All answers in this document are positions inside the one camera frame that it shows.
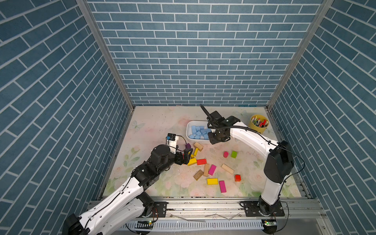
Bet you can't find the white rectangular plastic tray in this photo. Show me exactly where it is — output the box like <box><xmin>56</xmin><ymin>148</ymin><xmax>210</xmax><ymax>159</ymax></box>
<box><xmin>186</xmin><ymin>120</ymin><xmax>214</xmax><ymax>142</ymax></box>

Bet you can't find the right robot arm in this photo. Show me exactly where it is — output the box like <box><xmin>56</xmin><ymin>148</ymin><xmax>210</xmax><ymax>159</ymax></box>
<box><xmin>200</xmin><ymin>105</ymin><xmax>297</xmax><ymax>216</ymax></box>

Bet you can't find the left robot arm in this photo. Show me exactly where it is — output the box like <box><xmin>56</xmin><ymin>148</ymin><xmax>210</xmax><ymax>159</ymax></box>
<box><xmin>62</xmin><ymin>145</ymin><xmax>193</xmax><ymax>235</ymax></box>

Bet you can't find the yellow large block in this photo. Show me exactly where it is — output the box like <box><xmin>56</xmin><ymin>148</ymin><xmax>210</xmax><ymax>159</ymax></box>
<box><xmin>188</xmin><ymin>158</ymin><xmax>197</xmax><ymax>166</ymax></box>

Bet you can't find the tan wooden block upper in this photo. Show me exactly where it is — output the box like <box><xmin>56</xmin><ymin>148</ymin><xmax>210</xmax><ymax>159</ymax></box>
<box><xmin>194</xmin><ymin>143</ymin><xmax>204</xmax><ymax>151</ymax></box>

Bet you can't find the red long block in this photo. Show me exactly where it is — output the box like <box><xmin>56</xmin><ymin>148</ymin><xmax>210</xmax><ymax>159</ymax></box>
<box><xmin>197</xmin><ymin>159</ymin><xmax>207</xmax><ymax>165</ymax></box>

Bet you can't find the tan upright wooden block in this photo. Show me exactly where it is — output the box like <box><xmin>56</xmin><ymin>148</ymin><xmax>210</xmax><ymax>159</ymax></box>
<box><xmin>203</xmin><ymin>164</ymin><xmax>210</xmax><ymax>177</ymax></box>

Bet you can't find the brown grained wooden block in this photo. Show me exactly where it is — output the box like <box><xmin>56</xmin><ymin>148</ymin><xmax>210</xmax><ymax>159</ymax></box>
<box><xmin>193</xmin><ymin>169</ymin><xmax>204</xmax><ymax>181</ymax></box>

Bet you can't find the green cube block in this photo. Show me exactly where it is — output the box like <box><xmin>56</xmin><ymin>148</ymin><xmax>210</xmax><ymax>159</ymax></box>
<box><xmin>231</xmin><ymin>151</ymin><xmax>238</xmax><ymax>159</ymax></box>

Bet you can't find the magenta upright block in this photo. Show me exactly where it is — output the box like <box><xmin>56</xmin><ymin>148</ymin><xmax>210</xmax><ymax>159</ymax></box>
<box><xmin>208</xmin><ymin>164</ymin><xmax>216</xmax><ymax>176</ymax></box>

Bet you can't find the yellow block bottom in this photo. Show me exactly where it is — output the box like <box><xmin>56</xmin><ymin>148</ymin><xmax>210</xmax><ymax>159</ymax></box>
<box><xmin>207</xmin><ymin>178</ymin><xmax>219</xmax><ymax>185</ymax></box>

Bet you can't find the yellow pen holder cup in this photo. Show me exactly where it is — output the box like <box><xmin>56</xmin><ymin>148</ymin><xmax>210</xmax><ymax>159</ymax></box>
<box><xmin>249</xmin><ymin>115</ymin><xmax>269</xmax><ymax>134</ymax></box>

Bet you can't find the tan slanted wooden block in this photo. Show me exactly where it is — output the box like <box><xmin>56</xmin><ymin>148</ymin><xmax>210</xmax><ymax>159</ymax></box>
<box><xmin>221</xmin><ymin>164</ymin><xmax>235</xmax><ymax>175</ymax></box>

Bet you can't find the magenta block bottom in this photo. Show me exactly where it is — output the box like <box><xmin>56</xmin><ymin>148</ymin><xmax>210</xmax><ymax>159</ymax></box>
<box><xmin>219</xmin><ymin>181</ymin><xmax>227</xmax><ymax>193</ymax></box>

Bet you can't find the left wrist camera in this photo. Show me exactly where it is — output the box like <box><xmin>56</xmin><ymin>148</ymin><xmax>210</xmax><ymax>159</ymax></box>
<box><xmin>166</xmin><ymin>133</ymin><xmax>179</xmax><ymax>154</ymax></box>

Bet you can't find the aluminium mounting rail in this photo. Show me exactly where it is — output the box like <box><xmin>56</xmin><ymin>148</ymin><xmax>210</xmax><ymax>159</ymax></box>
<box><xmin>152</xmin><ymin>196</ymin><xmax>326</xmax><ymax>220</ymax></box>

